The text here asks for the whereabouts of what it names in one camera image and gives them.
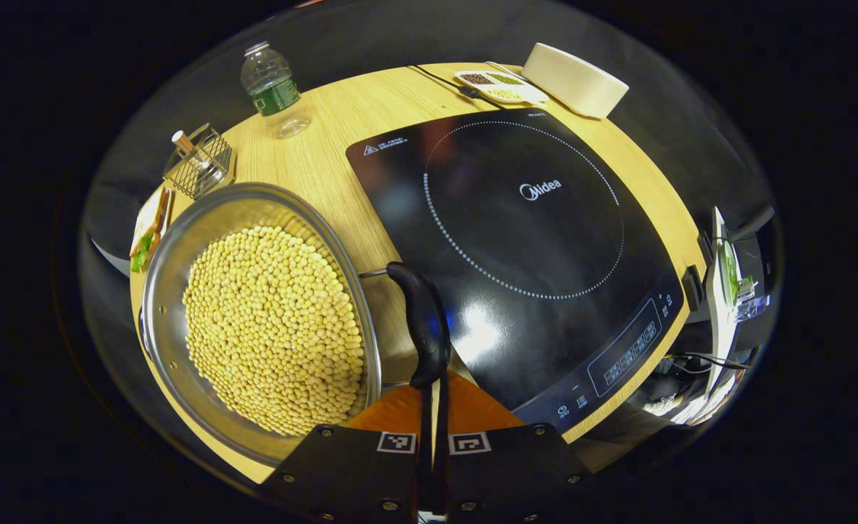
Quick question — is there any white sandwich plate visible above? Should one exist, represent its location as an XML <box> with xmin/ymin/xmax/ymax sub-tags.
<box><xmin>132</xmin><ymin>188</ymin><xmax>172</xmax><ymax>257</ymax></box>

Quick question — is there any steel pot with black handle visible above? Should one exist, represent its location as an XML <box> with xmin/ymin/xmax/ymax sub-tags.
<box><xmin>138</xmin><ymin>182</ymin><xmax>453</xmax><ymax>468</ymax></box>

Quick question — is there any metal wire utensil holder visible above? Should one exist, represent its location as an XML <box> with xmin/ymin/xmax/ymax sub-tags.
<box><xmin>162</xmin><ymin>124</ymin><xmax>237</xmax><ymax>201</ymax></box>

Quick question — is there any heap of soybeans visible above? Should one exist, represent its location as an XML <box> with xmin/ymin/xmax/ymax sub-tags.
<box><xmin>183</xmin><ymin>226</ymin><xmax>366</xmax><ymax>437</ymax></box>

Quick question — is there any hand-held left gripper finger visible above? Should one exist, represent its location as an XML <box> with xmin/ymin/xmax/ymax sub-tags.
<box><xmin>258</xmin><ymin>371</ymin><xmax>435</xmax><ymax>524</ymax></box>
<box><xmin>434</xmin><ymin>368</ymin><xmax>593</xmax><ymax>524</ymax></box>

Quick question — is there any white toaster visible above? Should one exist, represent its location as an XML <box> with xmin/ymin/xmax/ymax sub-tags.
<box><xmin>522</xmin><ymin>42</ymin><xmax>629</xmax><ymax>119</ymax></box>

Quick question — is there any black power cable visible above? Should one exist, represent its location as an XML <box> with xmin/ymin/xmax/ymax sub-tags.
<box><xmin>405</xmin><ymin>64</ymin><xmax>506</xmax><ymax>111</ymax></box>

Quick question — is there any black induction cooktop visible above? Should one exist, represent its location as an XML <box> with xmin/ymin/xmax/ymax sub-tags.
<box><xmin>345</xmin><ymin>108</ymin><xmax>686</xmax><ymax>437</ymax></box>

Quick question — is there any black cooktop plug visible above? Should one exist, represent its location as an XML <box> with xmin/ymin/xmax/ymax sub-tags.
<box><xmin>682</xmin><ymin>265</ymin><xmax>706</xmax><ymax>314</ymax></box>

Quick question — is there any sandwich with lettuce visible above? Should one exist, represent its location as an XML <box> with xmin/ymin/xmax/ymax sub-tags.
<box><xmin>129</xmin><ymin>188</ymin><xmax>175</xmax><ymax>274</ymax></box>

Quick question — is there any white divided bean tray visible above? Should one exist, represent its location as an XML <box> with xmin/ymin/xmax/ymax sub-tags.
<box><xmin>454</xmin><ymin>69</ymin><xmax>549</xmax><ymax>105</ymax></box>

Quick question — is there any clear green label water bottle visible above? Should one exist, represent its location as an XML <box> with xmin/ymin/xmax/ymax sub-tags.
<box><xmin>239</xmin><ymin>41</ymin><xmax>313</xmax><ymax>140</ymax></box>

